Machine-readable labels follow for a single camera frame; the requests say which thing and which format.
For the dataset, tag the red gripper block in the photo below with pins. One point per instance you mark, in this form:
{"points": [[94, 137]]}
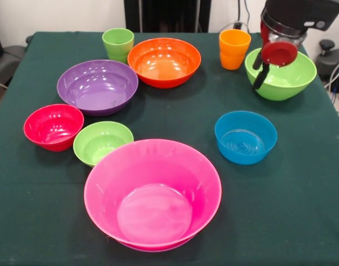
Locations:
{"points": [[280, 54]]}

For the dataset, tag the large green plastic bowl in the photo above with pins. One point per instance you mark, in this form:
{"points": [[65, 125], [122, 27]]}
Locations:
{"points": [[285, 86]]}

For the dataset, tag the blue plastic bowl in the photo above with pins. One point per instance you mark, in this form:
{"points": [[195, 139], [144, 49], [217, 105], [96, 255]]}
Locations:
{"points": [[245, 144]]}

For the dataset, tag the orange plastic bowl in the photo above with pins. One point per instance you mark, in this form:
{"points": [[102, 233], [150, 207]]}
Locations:
{"points": [[164, 63]]}

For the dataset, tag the green plastic cup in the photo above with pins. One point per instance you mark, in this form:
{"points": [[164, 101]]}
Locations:
{"points": [[118, 47]]}

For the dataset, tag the pink plastic bowl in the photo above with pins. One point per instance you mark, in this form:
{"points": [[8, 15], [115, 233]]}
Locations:
{"points": [[153, 194]]}

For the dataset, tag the small green plastic bowl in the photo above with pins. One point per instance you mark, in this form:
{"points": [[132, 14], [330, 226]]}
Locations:
{"points": [[97, 141]]}

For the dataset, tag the red plastic bowl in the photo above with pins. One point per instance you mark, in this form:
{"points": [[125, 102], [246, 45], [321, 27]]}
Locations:
{"points": [[51, 130]]}

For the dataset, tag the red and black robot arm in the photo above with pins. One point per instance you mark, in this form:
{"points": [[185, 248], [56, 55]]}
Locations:
{"points": [[297, 14]]}

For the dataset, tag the orange plastic cup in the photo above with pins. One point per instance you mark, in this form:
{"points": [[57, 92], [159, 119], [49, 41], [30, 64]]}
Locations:
{"points": [[233, 52]]}

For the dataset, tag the black cabinet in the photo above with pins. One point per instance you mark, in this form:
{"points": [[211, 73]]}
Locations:
{"points": [[164, 14]]}

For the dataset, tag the purple plastic bowl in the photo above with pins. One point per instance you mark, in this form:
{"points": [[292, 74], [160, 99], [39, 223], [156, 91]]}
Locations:
{"points": [[97, 91]]}

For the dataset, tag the black chair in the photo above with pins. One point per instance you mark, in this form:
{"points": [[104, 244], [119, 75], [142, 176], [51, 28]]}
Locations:
{"points": [[9, 61]]}

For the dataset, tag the dark green tablecloth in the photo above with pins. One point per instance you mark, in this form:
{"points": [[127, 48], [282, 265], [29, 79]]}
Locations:
{"points": [[47, 207]]}

